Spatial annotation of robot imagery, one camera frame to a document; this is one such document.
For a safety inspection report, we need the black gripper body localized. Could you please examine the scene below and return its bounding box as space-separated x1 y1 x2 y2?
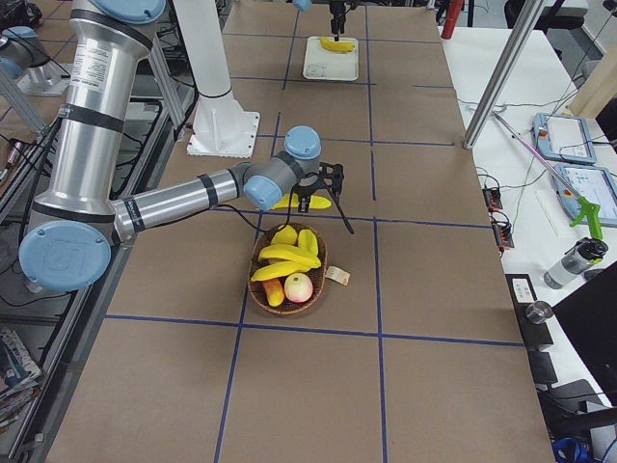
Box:
293 171 327 203
328 0 357 17

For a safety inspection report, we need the yellow banana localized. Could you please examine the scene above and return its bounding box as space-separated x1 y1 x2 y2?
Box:
257 244 322 272
319 37 356 53
251 261 309 282
272 193 333 212

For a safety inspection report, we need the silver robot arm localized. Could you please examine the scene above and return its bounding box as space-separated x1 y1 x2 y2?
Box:
18 1 343 292
291 0 360 41

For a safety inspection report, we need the basket paper tag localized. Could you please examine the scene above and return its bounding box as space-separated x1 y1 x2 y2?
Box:
325 265 351 286

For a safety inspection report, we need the brown wicker basket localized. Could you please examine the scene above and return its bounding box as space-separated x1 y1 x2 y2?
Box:
248 223 328 315

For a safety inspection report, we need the white bear tray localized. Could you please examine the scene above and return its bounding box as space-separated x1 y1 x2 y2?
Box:
303 36 359 82

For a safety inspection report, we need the yellow lemon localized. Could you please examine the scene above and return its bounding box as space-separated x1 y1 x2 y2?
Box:
270 225 298 246

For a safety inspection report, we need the red yellow apple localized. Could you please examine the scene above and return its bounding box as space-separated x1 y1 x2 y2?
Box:
283 273 313 303

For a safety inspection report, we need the orange yellow mango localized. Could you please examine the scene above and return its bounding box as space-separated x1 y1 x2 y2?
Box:
262 278 285 308

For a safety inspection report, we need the red cylinder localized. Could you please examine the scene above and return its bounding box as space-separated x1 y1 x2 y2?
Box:
441 0 465 40

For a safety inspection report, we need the far teach pendant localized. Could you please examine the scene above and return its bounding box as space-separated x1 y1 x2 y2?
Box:
532 113 597 165

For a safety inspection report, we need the teach pendant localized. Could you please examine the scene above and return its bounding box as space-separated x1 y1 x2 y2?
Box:
532 113 597 165
554 163 616 228

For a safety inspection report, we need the small metal cup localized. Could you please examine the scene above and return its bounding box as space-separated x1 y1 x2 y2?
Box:
524 300 554 325

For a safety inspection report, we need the grey water bottle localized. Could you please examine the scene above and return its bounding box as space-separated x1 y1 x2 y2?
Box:
543 237 608 289

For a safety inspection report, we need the near teach pendant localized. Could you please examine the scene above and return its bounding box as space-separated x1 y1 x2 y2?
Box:
554 163 616 228

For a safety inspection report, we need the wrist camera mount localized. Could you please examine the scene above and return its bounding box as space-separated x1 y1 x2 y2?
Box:
318 162 344 198

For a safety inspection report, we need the white camera stand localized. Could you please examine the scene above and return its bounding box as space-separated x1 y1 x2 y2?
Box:
174 0 260 158

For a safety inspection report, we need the aluminium frame post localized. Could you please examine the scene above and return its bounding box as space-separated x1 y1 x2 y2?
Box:
463 0 544 150

